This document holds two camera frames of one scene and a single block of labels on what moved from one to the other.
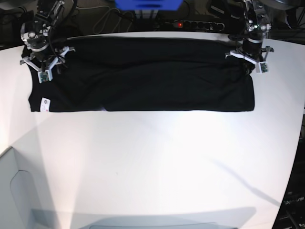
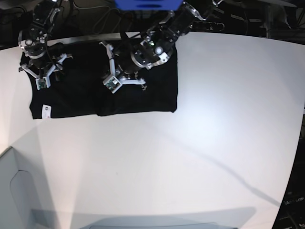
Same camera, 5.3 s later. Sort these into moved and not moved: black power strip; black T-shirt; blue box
Moved: black T-shirt
Not moved: blue box; black power strip
